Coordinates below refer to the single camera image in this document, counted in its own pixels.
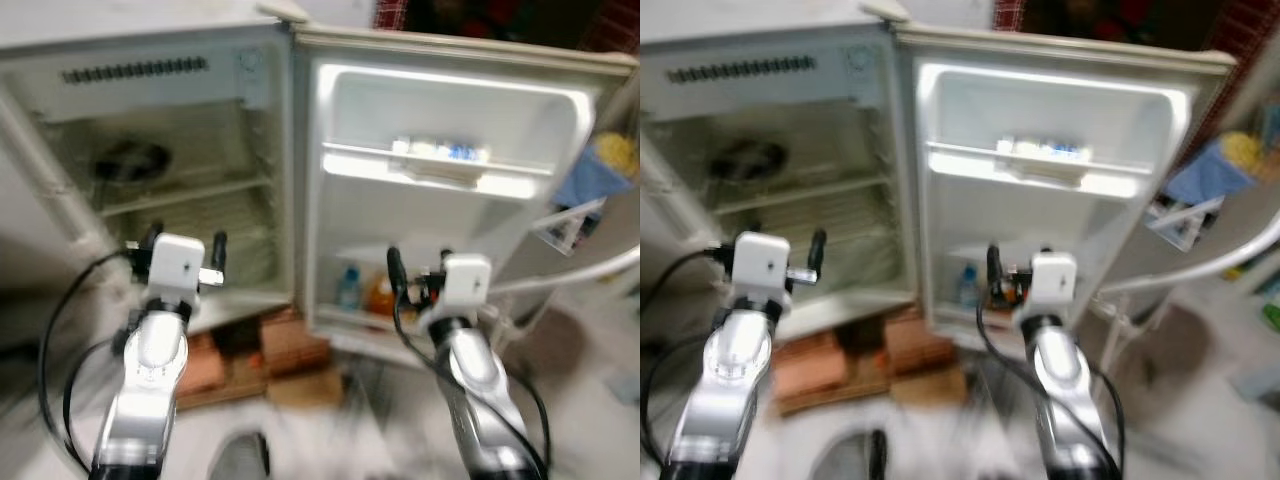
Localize grey fridge door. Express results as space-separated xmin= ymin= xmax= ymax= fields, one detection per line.
xmin=290 ymin=22 xmax=641 ymax=353
xmin=893 ymin=22 xmax=1239 ymax=353

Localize orange bottle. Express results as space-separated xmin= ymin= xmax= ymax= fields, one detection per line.
xmin=364 ymin=270 xmax=403 ymax=319

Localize black bowl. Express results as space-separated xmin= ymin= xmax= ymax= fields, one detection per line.
xmin=93 ymin=138 xmax=173 ymax=185
xmin=708 ymin=136 xmax=789 ymax=185

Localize orange brick pile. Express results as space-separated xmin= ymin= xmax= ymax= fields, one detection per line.
xmin=172 ymin=328 xmax=229 ymax=399
xmin=772 ymin=335 xmax=836 ymax=401
xmin=880 ymin=315 xmax=963 ymax=379
xmin=260 ymin=314 xmax=333 ymax=379

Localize white blue carton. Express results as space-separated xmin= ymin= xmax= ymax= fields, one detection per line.
xmin=995 ymin=134 xmax=1093 ymax=165
xmin=390 ymin=134 xmax=493 ymax=167

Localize clear printed box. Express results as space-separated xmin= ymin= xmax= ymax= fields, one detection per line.
xmin=1143 ymin=195 xmax=1227 ymax=253
xmin=533 ymin=198 xmax=604 ymax=253

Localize grey white folding chair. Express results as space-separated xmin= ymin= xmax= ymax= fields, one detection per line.
xmin=488 ymin=243 xmax=641 ymax=301
xmin=1093 ymin=208 xmax=1280 ymax=303

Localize brown cardboard sheet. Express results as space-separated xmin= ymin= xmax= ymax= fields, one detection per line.
xmin=778 ymin=365 xmax=966 ymax=413
xmin=175 ymin=365 xmax=349 ymax=413

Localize blue cloth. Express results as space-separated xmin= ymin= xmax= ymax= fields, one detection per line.
xmin=553 ymin=150 xmax=629 ymax=211
xmin=1163 ymin=158 xmax=1253 ymax=207

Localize robot left leg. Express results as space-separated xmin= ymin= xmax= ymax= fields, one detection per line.
xmin=208 ymin=430 xmax=273 ymax=480
xmin=808 ymin=428 xmax=893 ymax=480

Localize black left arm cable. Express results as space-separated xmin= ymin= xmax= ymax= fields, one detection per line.
xmin=37 ymin=250 xmax=151 ymax=476
xmin=640 ymin=248 xmax=736 ymax=471

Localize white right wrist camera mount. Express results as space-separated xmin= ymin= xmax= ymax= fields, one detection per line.
xmin=1029 ymin=251 xmax=1079 ymax=319
xmin=440 ymin=253 xmax=494 ymax=321

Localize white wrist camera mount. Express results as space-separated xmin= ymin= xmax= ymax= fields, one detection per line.
xmin=732 ymin=231 xmax=792 ymax=313
xmin=440 ymin=253 xmax=494 ymax=321
xmin=1029 ymin=251 xmax=1079 ymax=319
xmin=147 ymin=233 xmax=207 ymax=313

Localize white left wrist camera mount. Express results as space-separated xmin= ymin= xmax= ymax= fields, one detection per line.
xmin=732 ymin=231 xmax=792 ymax=313
xmin=147 ymin=233 xmax=207 ymax=313

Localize wire fridge shelf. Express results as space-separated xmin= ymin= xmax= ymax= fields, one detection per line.
xmin=712 ymin=178 xmax=891 ymax=217
xmin=95 ymin=178 xmax=276 ymax=219

